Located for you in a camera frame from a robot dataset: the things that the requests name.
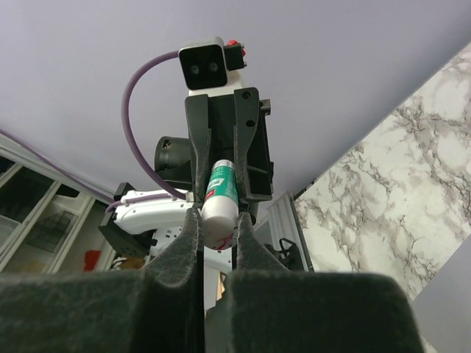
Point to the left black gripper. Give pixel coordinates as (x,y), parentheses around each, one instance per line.
(229,127)

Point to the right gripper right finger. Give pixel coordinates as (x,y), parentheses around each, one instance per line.
(268,308)

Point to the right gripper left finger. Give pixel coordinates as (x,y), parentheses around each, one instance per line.
(158,308)

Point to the green white glue stick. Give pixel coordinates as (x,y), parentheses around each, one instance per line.
(220,207)

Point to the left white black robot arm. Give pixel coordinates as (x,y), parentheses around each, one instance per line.
(134,224)

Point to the background storage shelves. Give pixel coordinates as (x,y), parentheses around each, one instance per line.
(49,224)

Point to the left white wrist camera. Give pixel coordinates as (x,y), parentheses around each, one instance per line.
(210,63)

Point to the aluminium extrusion frame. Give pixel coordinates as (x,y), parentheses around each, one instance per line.
(286,233)

